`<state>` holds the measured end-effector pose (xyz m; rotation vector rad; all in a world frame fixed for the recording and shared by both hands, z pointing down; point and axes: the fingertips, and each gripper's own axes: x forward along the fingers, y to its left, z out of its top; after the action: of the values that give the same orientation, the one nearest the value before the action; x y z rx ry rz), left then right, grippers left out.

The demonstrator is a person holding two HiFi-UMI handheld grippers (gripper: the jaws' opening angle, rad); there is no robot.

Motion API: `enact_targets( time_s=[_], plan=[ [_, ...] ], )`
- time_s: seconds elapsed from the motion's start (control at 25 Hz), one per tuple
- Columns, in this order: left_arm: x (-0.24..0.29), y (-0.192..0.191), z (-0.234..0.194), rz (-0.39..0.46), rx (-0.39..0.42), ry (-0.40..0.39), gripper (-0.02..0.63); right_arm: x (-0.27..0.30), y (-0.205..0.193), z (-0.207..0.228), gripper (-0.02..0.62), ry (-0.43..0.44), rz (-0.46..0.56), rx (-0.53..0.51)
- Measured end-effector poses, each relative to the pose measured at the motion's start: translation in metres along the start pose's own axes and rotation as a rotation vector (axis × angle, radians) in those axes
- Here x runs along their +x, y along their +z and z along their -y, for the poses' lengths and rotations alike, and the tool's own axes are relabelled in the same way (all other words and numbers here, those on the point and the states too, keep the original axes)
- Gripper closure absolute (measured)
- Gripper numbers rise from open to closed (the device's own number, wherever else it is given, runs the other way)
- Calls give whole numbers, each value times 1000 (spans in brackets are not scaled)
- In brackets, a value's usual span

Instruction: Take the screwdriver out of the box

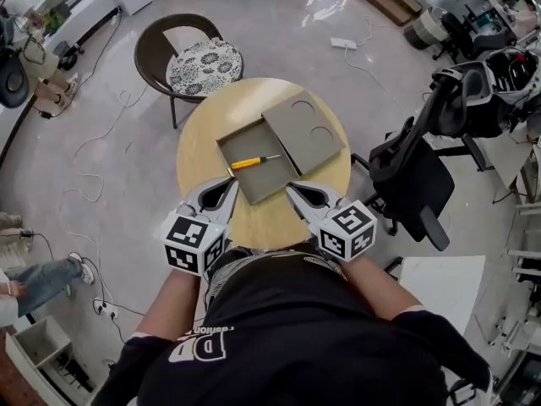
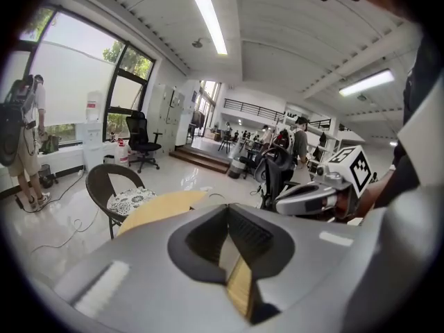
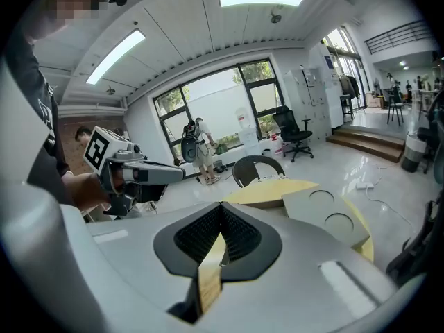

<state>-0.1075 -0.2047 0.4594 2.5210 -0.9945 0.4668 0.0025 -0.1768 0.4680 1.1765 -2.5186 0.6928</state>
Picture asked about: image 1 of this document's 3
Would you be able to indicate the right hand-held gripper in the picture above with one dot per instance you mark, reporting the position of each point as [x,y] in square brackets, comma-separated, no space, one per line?
[346,231]

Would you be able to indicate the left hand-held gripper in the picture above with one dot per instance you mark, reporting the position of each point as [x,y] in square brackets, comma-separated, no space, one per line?
[190,243]

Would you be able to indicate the grey tray box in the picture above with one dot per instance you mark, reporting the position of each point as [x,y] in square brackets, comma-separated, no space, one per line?
[258,180]

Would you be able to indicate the person's left forearm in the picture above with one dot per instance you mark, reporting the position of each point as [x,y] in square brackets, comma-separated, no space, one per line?
[173,303]

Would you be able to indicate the person's right forearm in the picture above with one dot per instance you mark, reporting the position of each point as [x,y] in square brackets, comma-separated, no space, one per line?
[380,286]

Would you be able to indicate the grey box lid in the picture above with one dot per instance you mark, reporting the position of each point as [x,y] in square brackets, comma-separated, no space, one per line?
[304,133]

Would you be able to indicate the round wooden table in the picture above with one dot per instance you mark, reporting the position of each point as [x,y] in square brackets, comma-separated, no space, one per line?
[203,142]

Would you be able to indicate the black mesh office chair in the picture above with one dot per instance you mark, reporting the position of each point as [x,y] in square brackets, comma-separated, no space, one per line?
[406,176]

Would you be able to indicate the person's black t-shirt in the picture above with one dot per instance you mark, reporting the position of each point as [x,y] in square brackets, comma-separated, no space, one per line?
[296,332]

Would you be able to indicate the floral seat cushion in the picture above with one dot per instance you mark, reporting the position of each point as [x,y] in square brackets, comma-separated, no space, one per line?
[205,68]

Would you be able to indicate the white floor socket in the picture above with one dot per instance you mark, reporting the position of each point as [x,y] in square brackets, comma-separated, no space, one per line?
[105,307]

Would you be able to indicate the white table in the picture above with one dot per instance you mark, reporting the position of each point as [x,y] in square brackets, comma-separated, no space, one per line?
[439,290]

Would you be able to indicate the dark wicker chair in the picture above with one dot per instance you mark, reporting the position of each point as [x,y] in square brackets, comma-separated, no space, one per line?
[148,57]

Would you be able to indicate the white power strip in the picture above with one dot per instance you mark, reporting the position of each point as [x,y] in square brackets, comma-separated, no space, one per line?
[343,42]

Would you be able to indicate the woven basket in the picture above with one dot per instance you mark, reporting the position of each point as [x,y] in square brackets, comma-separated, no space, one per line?
[427,28]

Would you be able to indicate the white shelf unit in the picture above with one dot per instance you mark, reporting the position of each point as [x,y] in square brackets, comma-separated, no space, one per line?
[38,341]

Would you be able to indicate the grey backpack shell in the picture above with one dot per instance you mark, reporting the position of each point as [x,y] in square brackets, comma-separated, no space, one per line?
[12,83]
[507,70]

